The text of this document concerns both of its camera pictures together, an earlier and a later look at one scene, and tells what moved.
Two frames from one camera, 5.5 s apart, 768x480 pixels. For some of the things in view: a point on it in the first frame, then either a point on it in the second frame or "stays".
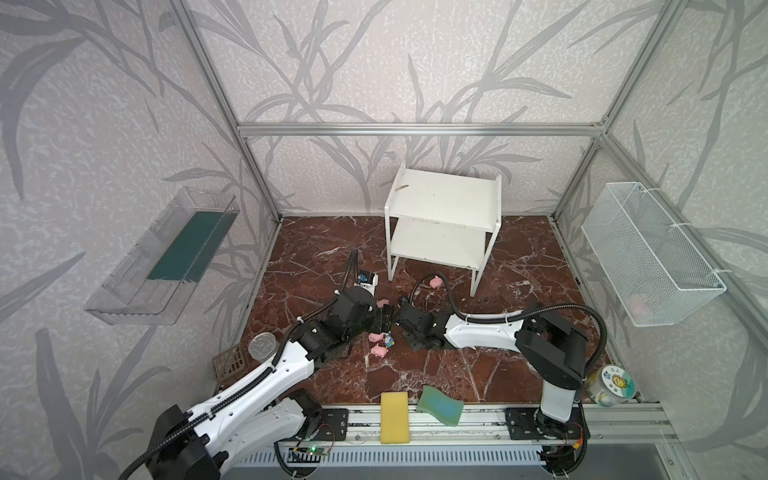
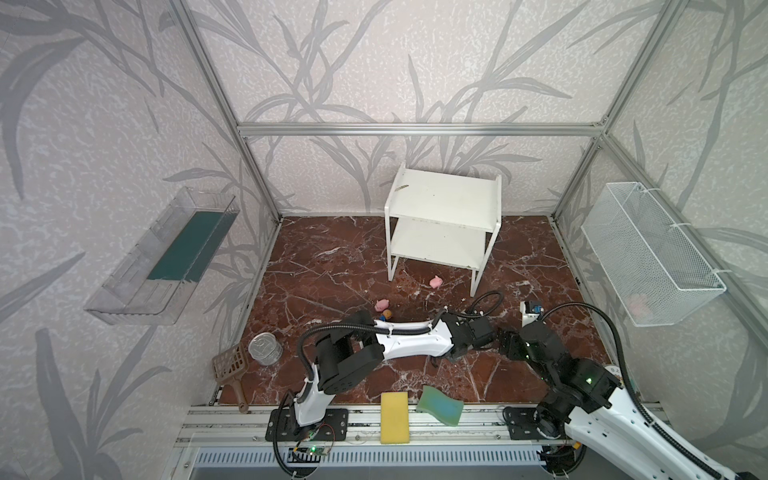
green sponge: [447, 409] stays
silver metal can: [263, 346] stays
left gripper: [376, 318] → [486, 333]
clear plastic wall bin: [151, 285] stays
